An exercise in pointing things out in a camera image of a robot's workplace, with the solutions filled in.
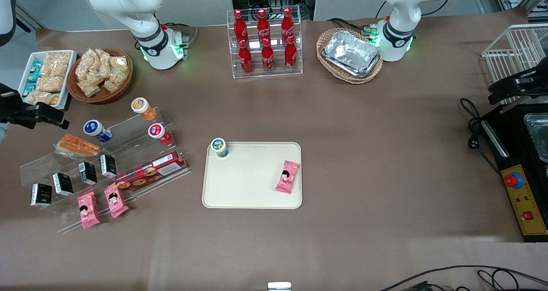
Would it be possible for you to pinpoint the looped black cable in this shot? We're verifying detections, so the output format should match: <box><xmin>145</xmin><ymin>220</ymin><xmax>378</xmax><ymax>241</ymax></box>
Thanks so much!
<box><xmin>477</xmin><ymin>269</ymin><xmax>521</xmax><ymax>291</ymax></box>

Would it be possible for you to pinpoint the grey metal profile bar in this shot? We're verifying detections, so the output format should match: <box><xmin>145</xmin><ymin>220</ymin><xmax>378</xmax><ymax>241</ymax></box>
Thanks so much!
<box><xmin>15</xmin><ymin>4</ymin><xmax>46</xmax><ymax>30</ymax></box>

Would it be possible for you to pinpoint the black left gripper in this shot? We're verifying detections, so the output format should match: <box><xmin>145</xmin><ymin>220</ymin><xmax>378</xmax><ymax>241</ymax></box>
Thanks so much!
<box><xmin>488</xmin><ymin>65</ymin><xmax>548</xmax><ymax>106</ymax></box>

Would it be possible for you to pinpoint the red cookie box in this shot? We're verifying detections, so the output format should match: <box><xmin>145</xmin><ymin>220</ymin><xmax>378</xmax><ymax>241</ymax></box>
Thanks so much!
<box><xmin>115</xmin><ymin>151</ymin><xmax>189</xmax><ymax>192</ymax></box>

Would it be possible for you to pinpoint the white wire rack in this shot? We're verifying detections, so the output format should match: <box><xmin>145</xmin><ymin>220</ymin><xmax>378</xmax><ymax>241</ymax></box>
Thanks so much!
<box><xmin>482</xmin><ymin>24</ymin><xmax>548</xmax><ymax>105</ymax></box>

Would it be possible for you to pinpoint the wicker basket with foil trays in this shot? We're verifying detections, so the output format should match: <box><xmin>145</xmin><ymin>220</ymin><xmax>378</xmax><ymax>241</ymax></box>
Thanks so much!
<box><xmin>316</xmin><ymin>27</ymin><xmax>384</xmax><ymax>85</ymax></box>

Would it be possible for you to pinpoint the white rectangular snack tray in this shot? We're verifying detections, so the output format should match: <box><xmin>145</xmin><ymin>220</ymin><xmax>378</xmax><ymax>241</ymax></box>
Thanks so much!
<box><xmin>18</xmin><ymin>50</ymin><xmax>77</xmax><ymax>111</ymax></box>

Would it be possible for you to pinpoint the black cable at arm base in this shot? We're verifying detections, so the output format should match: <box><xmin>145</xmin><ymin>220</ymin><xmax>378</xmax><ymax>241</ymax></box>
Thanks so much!
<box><xmin>328</xmin><ymin>17</ymin><xmax>378</xmax><ymax>37</ymax></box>

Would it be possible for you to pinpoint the red cola bottle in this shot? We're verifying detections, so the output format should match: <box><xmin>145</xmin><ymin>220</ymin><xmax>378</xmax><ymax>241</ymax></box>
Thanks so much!
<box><xmin>261</xmin><ymin>39</ymin><xmax>275</xmax><ymax>72</ymax></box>
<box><xmin>234</xmin><ymin>9</ymin><xmax>248</xmax><ymax>43</ymax></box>
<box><xmin>284</xmin><ymin>36</ymin><xmax>298</xmax><ymax>70</ymax></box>
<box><xmin>281</xmin><ymin>7</ymin><xmax>295</xmax><ymax>39</ymax></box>
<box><xmin>257</xmin><ymin>9</ymin><xmax>270</xmax><ymax>41</ymax></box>
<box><xmin>238</xmin><ymin>40</ymin><xmax>254</xmax><ymax>74</ymax></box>

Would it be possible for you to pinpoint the wicker basket with snack bags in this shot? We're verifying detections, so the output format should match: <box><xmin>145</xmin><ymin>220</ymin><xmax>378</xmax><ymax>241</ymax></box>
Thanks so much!
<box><xmin>66</xmin><ymin>48</ymin><xmax>134</xmax><ymax>105</ymax></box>

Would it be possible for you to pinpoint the silver machine handle bar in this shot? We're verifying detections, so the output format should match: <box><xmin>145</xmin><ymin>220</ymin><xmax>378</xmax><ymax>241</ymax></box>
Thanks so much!
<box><xmin>482</xmin><ymin>120</ymin><xmax>510</xmax><ymax>158</ymax></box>

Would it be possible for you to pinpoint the pink snack packet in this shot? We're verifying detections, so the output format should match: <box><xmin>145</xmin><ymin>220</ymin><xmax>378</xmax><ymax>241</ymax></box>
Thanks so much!
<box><xmin>275</xmin><ymin>160</ymin><xmax>300</xmax><ymax>194</ymax></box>
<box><xmin>104</xmin><ymin>183</ymin><xmax>129</xmax><ymax>219</ymax></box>
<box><xmin>77</xmin><ymin>191</ymin><xmax>101</xmax><ymax>229</ymax></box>

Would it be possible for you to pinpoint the clear acrylic stepped shelf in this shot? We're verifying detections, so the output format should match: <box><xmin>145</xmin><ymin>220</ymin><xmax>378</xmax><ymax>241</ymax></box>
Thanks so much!
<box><xmin>19</xmin><ymin>107</ymin><xmax>192</xmax><ymax>234</ymax></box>

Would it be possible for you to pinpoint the blue-lid small jar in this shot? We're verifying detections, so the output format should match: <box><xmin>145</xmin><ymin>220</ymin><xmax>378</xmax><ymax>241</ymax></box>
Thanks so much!
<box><xmin>83</xmin><ymin>119</ymin><xmax>113</xmax><ymax>143</ymax></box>

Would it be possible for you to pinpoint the black power cable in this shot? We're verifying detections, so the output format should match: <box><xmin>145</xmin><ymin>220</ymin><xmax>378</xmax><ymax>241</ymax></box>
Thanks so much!
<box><xmin>460</xmin><ymin>98</ymin><xmax>502</xmax><ymax>177</ymax></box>

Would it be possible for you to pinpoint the brown table cover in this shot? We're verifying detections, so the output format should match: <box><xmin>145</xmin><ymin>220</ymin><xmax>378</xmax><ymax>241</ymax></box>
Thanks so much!
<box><xmin>0</xmin><ymin>6</ymin><xmax>548</xmax><ymax>291</ymax></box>

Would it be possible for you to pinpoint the grey metal lever bar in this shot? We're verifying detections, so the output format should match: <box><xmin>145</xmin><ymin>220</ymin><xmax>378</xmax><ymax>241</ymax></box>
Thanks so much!
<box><xmin>500</xmin><ymin>98</ymin><xmax>530</xmax><ymax>114</ymax></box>

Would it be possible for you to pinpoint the red-lid small jar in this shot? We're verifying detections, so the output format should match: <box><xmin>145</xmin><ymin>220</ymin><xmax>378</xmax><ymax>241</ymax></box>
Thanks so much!
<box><xmin>148</xmin><ymin>123</ymin><xmax>173</xmax><ymax>146</ymax></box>

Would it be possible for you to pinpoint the green-lid small jar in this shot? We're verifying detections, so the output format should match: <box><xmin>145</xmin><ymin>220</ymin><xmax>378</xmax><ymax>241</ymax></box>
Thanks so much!
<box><xmin>211</xmin><ymin>138</ymin><xmax>229</xmax><ymax>158</ymax></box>

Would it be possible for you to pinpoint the tan snack bag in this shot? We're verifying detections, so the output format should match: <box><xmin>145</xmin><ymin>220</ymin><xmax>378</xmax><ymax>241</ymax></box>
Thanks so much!
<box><xmin>36</xmin><ymin>76</ymin><xmax>65</xmax><ymax>92</ymax></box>
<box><xmin>44</xmin><ymin>51</ymin><xmax>71</xmax><ymax>77</ymax></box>
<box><xmin>24</xmin><ymin>90</ymin><xmax>54</xmax><ymax>106</ymax></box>

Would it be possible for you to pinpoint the orange-lid small jar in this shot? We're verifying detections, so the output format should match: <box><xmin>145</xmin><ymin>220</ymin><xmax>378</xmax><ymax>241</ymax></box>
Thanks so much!
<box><xmin>131</xmin><ymin>97</ymin><xmax>157</xmax><ymax>121</ymax></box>

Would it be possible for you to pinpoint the beige plastic tray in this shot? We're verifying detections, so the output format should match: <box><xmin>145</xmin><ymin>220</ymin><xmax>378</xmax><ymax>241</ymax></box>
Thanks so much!
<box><xmin>202</xmin><ymin>142</ymin><xmax>303</xmax><ymax>210</ymax></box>

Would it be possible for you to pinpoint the steel food container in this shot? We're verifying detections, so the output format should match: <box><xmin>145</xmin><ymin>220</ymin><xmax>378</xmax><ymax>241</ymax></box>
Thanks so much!
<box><xmin>524</xmin><ymin>113</ymin><xmax>548</xmax><ymax>163</ymax></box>

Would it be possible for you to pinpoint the yellow control panel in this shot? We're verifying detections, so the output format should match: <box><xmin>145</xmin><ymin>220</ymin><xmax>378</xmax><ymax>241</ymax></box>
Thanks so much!
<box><xmin>501</xmin><ymin>164</ymin><xmax>548</xmax><ymax>236</ymax></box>

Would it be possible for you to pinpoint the clear acrylic bottle rack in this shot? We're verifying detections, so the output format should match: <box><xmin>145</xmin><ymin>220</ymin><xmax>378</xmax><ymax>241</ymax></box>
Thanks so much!
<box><xmin>227</xmin><ymin>5</ymin><xmax>303</xmax><ymax>79</ymax></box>

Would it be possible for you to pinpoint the small black carton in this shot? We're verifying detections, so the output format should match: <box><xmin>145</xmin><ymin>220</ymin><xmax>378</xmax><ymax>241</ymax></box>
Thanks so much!
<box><xmin>99</xmin><ymin>154</ymin><xmax>118</xmax><ymax>178</ymax></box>
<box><xmin>78</xmin><ymin>161</ymin><xmax>98</xmax><ymax>185</ymax></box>
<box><xmin>52</xmin><ymin>172</ymin><xmax>74</xmax><ymax>196</ymax></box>
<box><xmin>30</xmin><ymin>183</ymin><xmax>53</xmax><ymax>208</ymax></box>

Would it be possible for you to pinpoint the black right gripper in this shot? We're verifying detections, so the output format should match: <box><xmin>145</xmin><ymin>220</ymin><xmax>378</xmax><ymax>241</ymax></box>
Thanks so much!
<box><xmin>0</xmin><ymin>83</ymin><xmax>69</xmax><ymax>130</ymax></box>

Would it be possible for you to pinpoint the black sealing machine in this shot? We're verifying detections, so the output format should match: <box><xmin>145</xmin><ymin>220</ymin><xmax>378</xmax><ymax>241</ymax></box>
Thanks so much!
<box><xmin>479</xmin><ymin>103</ymin><xmax>548</xmax><ymax>243</ymax></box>

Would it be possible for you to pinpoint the aluminium foil tray stack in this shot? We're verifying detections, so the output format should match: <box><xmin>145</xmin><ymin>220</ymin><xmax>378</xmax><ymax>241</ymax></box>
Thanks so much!
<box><xmin>322</xmin><ymin>30</ymin><xmax>381</xmax><ymax>78</ymax></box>

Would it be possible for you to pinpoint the triangular sandwich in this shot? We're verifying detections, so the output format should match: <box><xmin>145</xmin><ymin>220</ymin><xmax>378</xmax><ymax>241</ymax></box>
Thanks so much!
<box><xmin>54</xmin><ymin>134</ymin><xmax>102</xmax><ymax>160</ymax></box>

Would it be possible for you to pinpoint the clear bag of fried snacks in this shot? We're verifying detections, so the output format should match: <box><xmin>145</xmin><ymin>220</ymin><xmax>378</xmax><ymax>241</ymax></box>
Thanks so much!
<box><xmin>109</xmin><ymin>56</ymin><xmax>129</xmax><ymax>73</ymax></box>
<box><xmin>104</xmin><ymin>71</ymin><xmax>127</xmax><ymax>94</ymax></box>
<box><xmin>76</xmin><ymin>49</ymin><xmax>98</xmax><ymax>81</ymax></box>
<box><xmin>78</xmin><ymin>79</ymin><xmax>102</xmax><ymax>98</ymax></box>
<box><xmin>94</xmin><ymin>49</ymin><xmax>113</xmax><ymax>71</ymax></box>

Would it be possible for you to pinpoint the long black cable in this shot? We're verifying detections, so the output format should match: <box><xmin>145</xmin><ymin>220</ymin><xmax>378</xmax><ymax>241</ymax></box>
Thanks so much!
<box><xmin>379</xmin><ymin>265</ymin><xmax>548</xmax><ymax>291</ymax></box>

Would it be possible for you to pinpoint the red emergency stop button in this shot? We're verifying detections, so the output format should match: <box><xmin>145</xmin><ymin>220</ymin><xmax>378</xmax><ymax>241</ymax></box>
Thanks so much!
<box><xmin>504</xmin><ymin>172</ymin><xmax>524</xmax><ymax>189</ymax></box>

